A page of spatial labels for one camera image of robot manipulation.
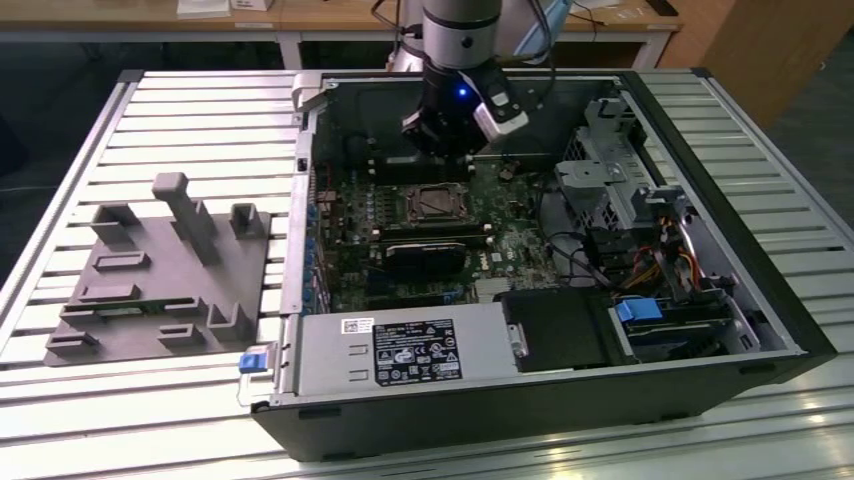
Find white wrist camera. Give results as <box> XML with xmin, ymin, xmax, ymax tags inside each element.
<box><xmin>472</xmin><ymin>74</ymin><xmax>532</xmax><ymax>143</ymax></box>

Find black open PC case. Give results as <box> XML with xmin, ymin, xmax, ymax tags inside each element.
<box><xmin>250</xmin><ymin>67</ymin><xmax>840</xmax><ymax>464</ymax></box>

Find blue disk carrier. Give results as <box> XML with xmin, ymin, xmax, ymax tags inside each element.
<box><xmin>614</xmin><ymin>296</ymin><xmax>733</xmax><ymax>364</ymax></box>

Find blue case latch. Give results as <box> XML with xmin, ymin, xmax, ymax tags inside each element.
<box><xmin>238</xmin><ymin>344</ymin><xmax>279</xmax><ymax>375</ymax></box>

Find grey power supply unit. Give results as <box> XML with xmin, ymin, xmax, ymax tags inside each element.
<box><xmin>293</xmin><ymin>302</ymin><xmax>522</xmax><ymax>396</ymax></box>

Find wooden cabinet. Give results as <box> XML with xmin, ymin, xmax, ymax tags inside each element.
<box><xmin>657</xmin><ymin>0</ymin><xmax>854</xmax><ymax>132</ymax></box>

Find silver finned heat sink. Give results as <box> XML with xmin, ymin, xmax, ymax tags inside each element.
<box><xmin>474</xmin><ymin>277</ymin><xmax>513</xmax><ymax>301</ymax></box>

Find black plastic drive cover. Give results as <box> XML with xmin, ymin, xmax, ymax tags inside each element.
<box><xmin>500</xmin><ymin>289</ymin><xmax>633</xmax><ymax>374</ymax></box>

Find silver metal drive cage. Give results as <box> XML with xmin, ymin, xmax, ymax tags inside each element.
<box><xmin>553</xmin><ymin>97</ymin><xmax>689</xmax><ymax>231</ymax></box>

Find yellow orange power wires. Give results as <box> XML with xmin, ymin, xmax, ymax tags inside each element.
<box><xmin>620</xmin><ymin>247</ymin><xmax>702</xmax><ymax>294</ymax></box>

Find green motherboard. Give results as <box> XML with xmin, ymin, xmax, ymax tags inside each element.
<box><xmin>310</xmin><ymin>154</ymin><xmax>602</xmax><ymax>314</ymax></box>

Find CPU socket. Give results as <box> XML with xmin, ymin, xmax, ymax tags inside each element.
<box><xmin>393</xmin><ymin>182</ymin><xmax>481</xmax><ymax>225</ymax></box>

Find grey plastic parts rack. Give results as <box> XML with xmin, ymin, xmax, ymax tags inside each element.
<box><xmin>41</xmin><ymin>172</ymin><xmax>275</xmax><ymax>369</ymax></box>

